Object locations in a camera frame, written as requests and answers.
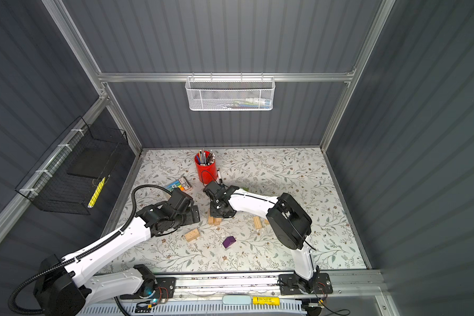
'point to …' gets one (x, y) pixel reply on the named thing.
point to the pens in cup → (205, 157)
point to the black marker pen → (220, 178)
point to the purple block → (228, 241)
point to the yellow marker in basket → (91, 204)
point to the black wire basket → (68, 178)
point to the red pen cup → (207, 167)
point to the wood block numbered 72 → (210, 220)
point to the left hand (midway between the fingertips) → (191, 215)
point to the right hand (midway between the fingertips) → (217, 215)
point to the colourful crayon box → (182, 184)
